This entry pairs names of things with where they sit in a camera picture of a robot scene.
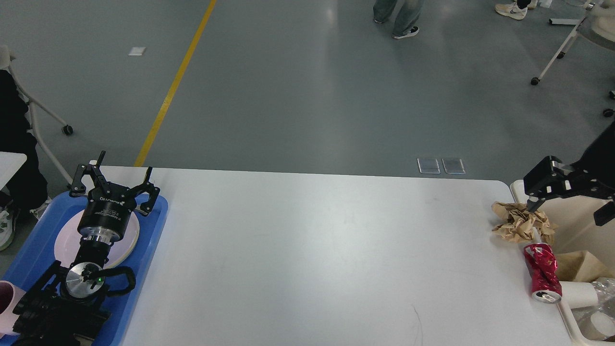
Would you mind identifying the white paper on floor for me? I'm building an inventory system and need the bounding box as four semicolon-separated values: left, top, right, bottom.
127;47;147;57

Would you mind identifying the aluminium foil tray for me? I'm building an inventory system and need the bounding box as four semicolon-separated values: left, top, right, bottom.
572;277;615;320

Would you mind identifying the clear floor plate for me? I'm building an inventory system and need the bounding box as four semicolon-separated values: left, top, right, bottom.
417;158;441;174
442;158;466;174

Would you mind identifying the white bowl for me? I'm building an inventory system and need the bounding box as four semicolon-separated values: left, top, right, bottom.
560;281;598;309

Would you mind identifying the white wheeled chair right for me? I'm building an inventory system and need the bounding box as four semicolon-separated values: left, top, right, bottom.
530;0;615;86

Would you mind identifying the left clear floor plate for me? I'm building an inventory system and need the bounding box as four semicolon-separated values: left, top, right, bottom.
417;158;441;174

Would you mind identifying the red crumpled wrapper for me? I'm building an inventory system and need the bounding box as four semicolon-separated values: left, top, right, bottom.
522;243;562;304

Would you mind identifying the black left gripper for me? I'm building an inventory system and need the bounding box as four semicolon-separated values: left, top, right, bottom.
70;151;161;247

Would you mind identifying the pink ribbed mug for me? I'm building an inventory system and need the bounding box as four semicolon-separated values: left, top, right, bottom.
0;280;25;339

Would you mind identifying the person in black pants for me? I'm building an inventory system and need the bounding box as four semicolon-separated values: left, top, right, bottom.
0;69;50;250

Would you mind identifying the small brown paper bag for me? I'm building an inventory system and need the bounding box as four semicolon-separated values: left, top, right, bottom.
555;250;615;283

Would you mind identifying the blue plastic tray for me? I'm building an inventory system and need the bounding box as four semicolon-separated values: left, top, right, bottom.
1;192;168;346

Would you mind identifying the white paper cup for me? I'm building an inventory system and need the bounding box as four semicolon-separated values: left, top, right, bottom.
578;312;615;341

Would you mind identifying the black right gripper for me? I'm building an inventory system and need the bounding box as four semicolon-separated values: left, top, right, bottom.
523;123;615;226

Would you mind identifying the person in blue jeans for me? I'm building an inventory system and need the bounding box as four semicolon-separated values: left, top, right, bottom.
373;0;424;39

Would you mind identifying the grey wheeled frame left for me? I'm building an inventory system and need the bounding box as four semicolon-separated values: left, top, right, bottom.
0;46;74;183

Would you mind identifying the white plastic bin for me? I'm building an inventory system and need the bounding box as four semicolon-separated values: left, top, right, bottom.
510;180;615;346

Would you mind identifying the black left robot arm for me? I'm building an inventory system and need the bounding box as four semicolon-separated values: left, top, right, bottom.
13;151;160;346

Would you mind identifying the pink plate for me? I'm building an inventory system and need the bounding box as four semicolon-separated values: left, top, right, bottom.
53;210;140;269

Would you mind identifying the brown paper ball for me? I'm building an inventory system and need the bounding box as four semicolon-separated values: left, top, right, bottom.
491;201;558;245

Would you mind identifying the white side table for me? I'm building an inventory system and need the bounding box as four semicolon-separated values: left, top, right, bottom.
0;151;27;189

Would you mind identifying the right clear floor plate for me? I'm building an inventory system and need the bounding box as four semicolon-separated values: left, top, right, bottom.
442;158;466;174

